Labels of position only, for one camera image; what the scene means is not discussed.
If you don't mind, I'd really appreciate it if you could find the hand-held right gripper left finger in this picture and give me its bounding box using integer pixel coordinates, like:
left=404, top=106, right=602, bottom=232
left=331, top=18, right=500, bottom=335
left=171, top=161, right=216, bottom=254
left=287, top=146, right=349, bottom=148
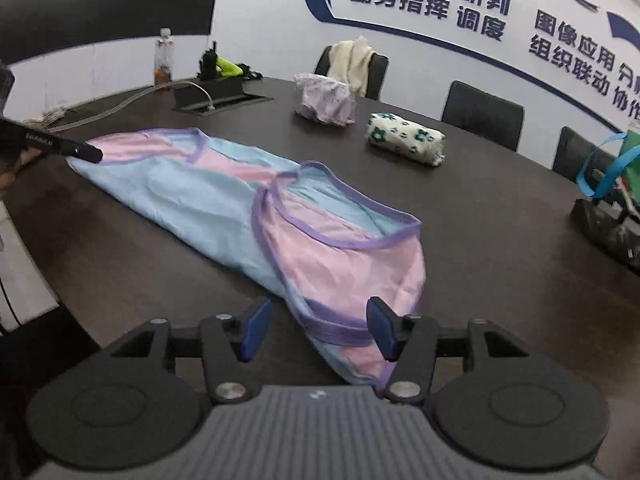
left=107, top=296, right=273, bottom=405

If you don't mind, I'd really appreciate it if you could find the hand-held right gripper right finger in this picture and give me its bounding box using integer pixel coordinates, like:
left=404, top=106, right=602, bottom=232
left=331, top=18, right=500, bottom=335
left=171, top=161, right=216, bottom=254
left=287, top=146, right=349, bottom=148
left=366, top=296, right=531, bottom=405

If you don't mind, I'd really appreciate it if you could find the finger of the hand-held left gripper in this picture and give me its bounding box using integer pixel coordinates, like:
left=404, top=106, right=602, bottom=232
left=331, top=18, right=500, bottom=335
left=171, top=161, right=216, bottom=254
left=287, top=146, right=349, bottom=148
left=65, top=139, right=104, bottom=163

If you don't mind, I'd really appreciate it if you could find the pink and blue garment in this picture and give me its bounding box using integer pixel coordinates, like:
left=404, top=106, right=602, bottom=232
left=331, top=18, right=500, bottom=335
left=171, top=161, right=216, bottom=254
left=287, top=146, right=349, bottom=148
left=66, top=128, right=428, bottom=387

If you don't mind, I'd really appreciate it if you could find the person's left hand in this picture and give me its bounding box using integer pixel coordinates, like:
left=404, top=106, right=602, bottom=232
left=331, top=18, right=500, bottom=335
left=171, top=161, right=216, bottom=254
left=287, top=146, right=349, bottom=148
left=0, top=152, right=38, bottom=188

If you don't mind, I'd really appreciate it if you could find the plastic drink bottle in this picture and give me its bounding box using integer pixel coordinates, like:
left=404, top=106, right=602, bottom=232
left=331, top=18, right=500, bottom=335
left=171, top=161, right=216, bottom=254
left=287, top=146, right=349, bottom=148
left=153, top=28, right=174, bottom=86

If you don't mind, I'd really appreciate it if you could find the black table socket box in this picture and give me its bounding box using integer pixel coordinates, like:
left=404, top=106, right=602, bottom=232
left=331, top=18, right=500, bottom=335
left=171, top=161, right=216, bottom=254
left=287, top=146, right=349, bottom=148
left=172, top=80, right=275, bottom=113
left=570, top=199, right=640, bottom=277

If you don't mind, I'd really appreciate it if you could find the black walkie-talkie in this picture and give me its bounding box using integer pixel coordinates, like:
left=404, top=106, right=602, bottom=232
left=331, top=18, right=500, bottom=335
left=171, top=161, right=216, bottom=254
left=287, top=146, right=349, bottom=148
left=200, top=41, right=219, bottom=81

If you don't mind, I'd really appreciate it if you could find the yellow-green cloth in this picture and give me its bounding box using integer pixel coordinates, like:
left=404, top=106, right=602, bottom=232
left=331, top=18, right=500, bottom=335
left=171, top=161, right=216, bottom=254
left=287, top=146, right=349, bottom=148
left=216, top=56, right=251, bottom=78

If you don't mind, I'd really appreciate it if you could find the white green-flowered folded garment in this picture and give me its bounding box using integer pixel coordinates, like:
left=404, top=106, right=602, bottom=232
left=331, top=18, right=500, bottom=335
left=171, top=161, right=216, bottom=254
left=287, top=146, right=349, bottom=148
left=365, top=112, right=446, bottom=168

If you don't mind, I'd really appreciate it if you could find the black office chair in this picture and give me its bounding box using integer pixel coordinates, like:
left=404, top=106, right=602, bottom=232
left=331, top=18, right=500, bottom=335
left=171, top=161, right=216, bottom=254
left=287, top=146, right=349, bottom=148
left=552, top=126, right=618, bottom=183
left=441, top=80, right=525, bottom=152
left=314, top=45, right=390, bottom=101

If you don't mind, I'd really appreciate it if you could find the pink floral ruffled garment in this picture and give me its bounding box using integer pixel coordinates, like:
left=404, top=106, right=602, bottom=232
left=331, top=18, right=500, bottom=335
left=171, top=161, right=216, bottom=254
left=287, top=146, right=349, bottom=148
left=293, top=73, right=358, bottom=126

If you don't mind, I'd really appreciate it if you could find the cream garment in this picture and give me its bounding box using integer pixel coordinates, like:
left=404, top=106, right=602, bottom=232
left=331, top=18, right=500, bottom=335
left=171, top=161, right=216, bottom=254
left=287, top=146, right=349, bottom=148
left=327, top=36, right=377, bottom=97

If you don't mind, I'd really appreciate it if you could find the white cable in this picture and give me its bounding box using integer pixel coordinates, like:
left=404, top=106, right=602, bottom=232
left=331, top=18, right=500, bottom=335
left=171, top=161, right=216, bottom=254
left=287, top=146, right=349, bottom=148
left=25, top=81, right=217, bottom=128

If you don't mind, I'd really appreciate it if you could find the black wall screen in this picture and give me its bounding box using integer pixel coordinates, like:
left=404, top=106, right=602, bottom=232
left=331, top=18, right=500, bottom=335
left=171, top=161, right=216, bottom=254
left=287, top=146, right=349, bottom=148
left=0, top=0, right=223, bottom=68

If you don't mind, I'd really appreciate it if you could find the green bag with blue handles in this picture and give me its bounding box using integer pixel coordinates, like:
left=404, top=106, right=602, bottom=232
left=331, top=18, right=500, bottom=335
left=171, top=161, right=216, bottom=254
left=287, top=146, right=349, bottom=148
left=576, top=130, right=640, bottom=206

